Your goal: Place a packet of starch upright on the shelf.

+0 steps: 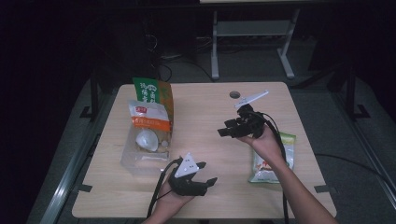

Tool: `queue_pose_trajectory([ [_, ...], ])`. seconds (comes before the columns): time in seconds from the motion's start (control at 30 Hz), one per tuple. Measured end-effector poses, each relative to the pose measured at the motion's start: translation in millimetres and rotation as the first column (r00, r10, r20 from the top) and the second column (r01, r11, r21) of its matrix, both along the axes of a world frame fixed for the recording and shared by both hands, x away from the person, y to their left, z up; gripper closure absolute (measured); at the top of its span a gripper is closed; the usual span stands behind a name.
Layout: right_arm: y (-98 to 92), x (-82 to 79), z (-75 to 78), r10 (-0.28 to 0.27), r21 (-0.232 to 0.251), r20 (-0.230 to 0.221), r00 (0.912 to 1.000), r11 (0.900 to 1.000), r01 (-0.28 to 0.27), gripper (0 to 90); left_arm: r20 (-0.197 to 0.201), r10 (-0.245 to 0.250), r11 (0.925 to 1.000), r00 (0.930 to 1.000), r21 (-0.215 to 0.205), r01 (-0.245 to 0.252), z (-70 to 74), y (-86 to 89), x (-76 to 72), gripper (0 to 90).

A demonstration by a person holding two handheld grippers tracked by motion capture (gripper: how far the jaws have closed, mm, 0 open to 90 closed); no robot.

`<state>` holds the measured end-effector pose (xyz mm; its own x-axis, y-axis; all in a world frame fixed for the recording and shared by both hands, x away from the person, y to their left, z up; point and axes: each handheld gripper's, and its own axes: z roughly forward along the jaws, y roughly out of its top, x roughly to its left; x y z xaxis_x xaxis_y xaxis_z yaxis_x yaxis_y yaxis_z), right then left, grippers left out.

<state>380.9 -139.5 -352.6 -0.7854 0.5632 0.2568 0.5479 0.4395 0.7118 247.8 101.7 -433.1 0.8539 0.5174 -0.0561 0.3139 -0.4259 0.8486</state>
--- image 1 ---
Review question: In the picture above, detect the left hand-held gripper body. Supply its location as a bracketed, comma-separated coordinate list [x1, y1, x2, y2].
[167, 152, 209, 197]

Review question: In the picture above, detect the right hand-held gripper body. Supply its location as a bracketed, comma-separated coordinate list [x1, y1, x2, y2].
[232, 90, 269, 140]

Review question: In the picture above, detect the white green corn starch packet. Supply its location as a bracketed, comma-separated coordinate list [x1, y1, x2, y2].
[247, 132, 297, 185]

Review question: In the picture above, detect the clear plastic box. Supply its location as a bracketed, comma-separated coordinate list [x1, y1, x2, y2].
[120, 124, 173, 175]

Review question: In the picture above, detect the white orange clear packet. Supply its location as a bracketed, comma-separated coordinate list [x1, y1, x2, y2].
[128, 99, 173, 154]

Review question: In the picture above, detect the green packet with meat picture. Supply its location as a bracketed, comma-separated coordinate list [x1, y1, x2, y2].
[132, 77, 175, 125]

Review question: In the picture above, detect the person's left hand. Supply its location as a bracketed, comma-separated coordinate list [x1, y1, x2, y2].
[155, 181, 195, 217]

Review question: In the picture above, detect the person's right hand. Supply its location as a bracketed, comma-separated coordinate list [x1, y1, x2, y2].
[237, 124, 285, 167]

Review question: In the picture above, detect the black metal stand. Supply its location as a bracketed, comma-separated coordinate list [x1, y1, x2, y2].
[325, 62, 372, 122]
[78, 73, 106, 122]

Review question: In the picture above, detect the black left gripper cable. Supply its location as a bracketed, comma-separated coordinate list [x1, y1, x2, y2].
[147, 157, 183, 218]

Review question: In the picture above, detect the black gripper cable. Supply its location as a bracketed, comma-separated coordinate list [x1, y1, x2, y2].
[147, 157, 183, 218]
[253, 111, 290, 224]

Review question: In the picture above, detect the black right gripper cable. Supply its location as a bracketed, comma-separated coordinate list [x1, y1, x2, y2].
[253, 111, 290, 224]

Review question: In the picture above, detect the bundle of black floor cables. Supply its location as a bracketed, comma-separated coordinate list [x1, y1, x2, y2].
[145, 33, 216, 83]

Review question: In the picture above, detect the white metal table frame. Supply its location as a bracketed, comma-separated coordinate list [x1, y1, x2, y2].
[199, 0, 302, 80]

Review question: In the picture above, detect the black floor cable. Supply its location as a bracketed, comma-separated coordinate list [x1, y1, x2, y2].
[314, 152, 396, 188]

